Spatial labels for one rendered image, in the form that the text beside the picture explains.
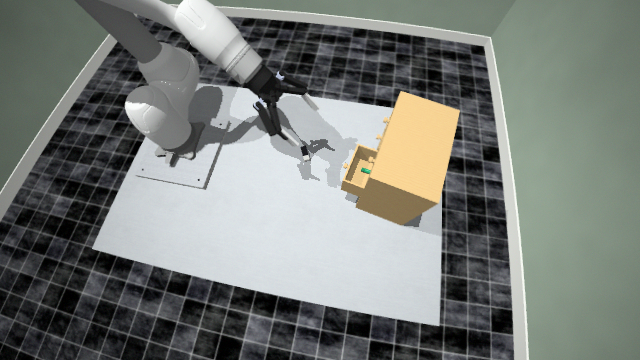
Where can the tan chest of drawers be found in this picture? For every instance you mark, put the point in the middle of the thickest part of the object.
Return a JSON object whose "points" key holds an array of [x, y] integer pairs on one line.
{"points": [[409, 172]]}

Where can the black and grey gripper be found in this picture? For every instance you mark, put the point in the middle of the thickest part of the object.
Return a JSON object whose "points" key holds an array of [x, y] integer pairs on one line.
{"points": [[265, 92]]}

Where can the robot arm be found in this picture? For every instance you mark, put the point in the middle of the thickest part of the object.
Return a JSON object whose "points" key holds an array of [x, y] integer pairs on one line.
{"points": [[161, 114]]}

